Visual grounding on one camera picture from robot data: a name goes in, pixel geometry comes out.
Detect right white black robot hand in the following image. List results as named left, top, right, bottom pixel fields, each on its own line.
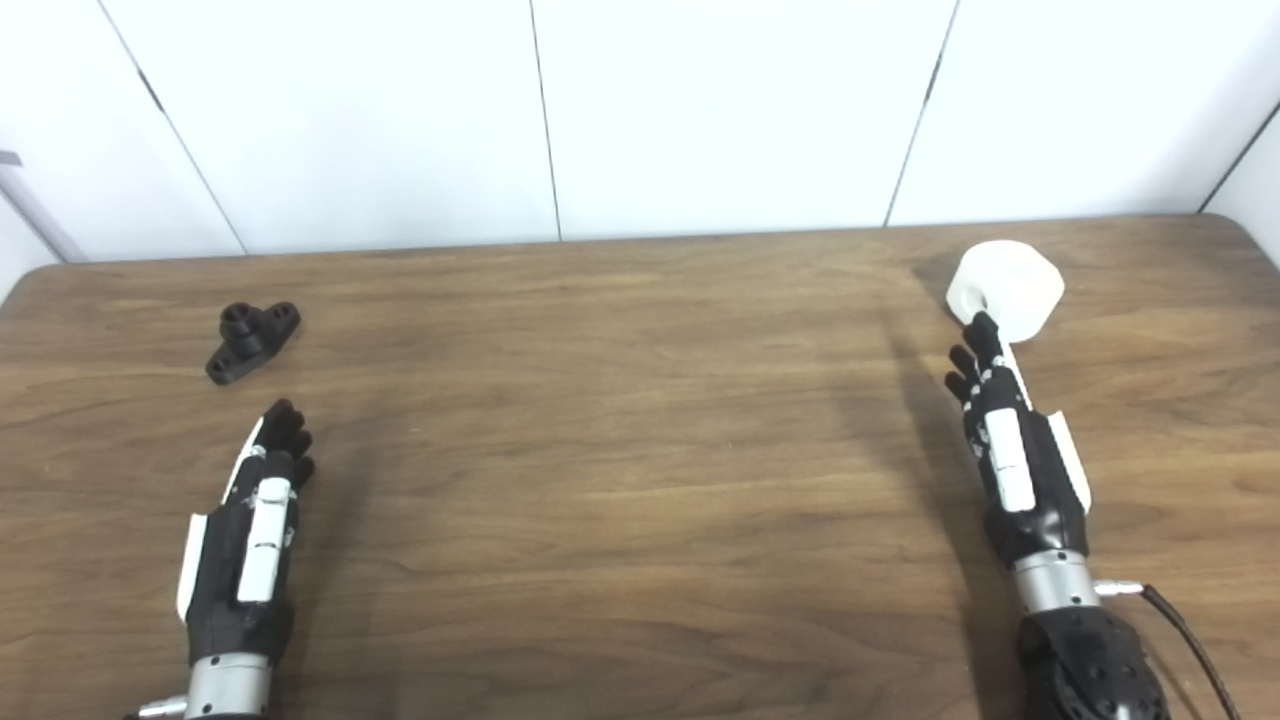
left=944, top=312, right=1094, bottom=567

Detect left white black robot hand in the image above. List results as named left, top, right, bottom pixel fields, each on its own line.
left=177, top=399, right=317, bottom=664

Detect round white piece with hole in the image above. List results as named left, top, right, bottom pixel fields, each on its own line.
left=945, top=240, right=1066, bottom=347

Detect black flanged holder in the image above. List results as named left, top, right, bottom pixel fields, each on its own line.
left=205, top=301, right=302, bottom=387

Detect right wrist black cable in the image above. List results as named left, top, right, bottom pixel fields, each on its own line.
left=1094, top=579, right=1242, bottom=720

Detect grey wall corner strip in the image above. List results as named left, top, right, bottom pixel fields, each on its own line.
left=0, top=150, right=89, bottom=264

